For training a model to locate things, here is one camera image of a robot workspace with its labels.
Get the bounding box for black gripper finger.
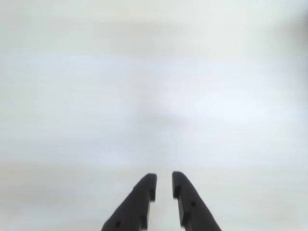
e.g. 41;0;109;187
171;171;224;231
100;173;158;231

